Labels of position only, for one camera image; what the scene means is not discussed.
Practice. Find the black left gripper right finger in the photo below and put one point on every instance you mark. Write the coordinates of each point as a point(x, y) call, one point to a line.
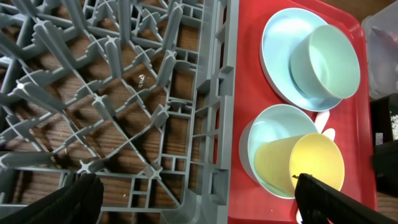
point(319, 203)

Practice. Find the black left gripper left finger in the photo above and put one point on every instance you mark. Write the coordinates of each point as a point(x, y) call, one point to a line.
point(77, 203)

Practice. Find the yellow plastic cup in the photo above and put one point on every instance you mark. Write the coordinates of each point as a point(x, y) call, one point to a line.
point(311, 161)

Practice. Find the light blue small bowl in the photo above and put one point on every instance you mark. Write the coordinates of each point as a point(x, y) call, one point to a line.
point(274, 123)

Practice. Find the green bowl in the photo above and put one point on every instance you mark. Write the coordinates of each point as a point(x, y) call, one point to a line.
point(325, 65)

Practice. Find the black waste tray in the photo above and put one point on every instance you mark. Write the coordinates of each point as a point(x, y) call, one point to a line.
point(384, 119)

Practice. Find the grey dishwasher rack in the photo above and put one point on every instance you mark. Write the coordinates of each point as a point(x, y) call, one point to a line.
point(140, 93)

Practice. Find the white plastic spoon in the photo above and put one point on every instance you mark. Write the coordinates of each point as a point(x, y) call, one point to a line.
point(330, 133)

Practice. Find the white plastic fork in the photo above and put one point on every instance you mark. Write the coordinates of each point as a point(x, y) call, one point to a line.
point(321, 120)

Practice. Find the red plastic tray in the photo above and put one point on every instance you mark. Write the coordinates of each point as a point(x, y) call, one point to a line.
point(248, 201)

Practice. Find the light blue plate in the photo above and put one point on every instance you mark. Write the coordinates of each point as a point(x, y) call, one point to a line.
point(281, 34)

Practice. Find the clear plastic bin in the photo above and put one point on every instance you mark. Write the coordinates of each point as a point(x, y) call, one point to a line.
point(381, 44)

